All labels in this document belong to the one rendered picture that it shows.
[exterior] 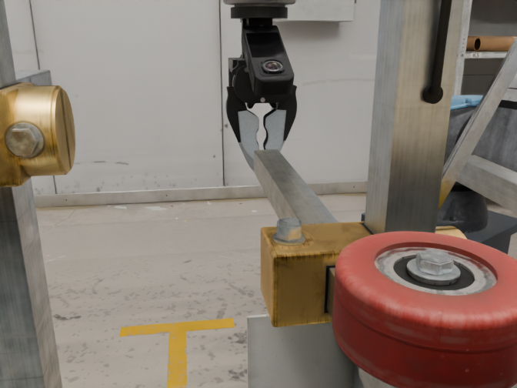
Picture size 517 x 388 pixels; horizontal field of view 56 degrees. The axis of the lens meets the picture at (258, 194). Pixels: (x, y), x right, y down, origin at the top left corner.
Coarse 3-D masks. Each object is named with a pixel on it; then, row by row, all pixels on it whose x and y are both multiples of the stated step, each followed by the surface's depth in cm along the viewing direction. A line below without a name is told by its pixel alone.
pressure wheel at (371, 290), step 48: (384, 240) 23; (432, 240) 23; (336, 288) 20; (384, 288) 18; (432, 288) 19; (480, 288) 19; (336, 336) 21; (384, 336) 18; (432, 336) 17; (480, 336) 17; (432, 384) 17; (480, 384) 17
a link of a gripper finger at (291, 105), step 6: (294, 90) 62; (288, 96) 62; (294, 96) 63; (276, 102) 64; (282, 102) 63; (288, 102) 63; (294, 102) 63; (276, 108) 63; (282, 108) 63; (288, 108) 63; (294, 108) 63; (288, 114) 63; (294, 114) 63; (288, 120) 63; (294, 120) 64; (288, 126) 64; (288, 132) 64
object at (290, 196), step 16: (256, 160) 59; (272, 160) 55; (256, 176) 59; (272, 176) 49; (288, 176) 49; (272, 192) 49; (288, 192) 44; (304, 192) 44; (288, 208) 42; (304, 208) 40; (320, 208) 40; (304, 224) 37; (368, 384) 24; (384, 384) 22
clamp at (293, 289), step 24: (264, 240) 33; (312, 240) 32; (336, 240) 32; (264, 264) 33; (288, 264) 30; (312, 264) 30; (264, 288) 34; (288, 288) 30; (312, 288) 31; (288, 312) 31; (312, 312) 31
